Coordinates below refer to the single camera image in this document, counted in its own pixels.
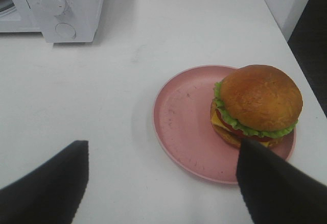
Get white timer knob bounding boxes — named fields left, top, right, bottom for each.
left=40, top=0, right=66, bottom=16

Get round white door button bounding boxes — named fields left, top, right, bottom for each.
left=55, top=23, right=76, bottom=39

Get burger with lettuce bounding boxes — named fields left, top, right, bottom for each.
left=210, top=65, right=303, bottom=148

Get pink round plate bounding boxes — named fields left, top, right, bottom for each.
left=153, top=65, right=295, bottom=184

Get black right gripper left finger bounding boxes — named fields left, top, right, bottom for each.
left=1, top=140, right=89, bottom=223

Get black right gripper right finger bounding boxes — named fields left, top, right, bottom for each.
left=236, top=139, right=326, bottom=223

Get white microwave oven body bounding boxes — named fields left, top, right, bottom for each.
left=1, top=0, right=104, bottom=43

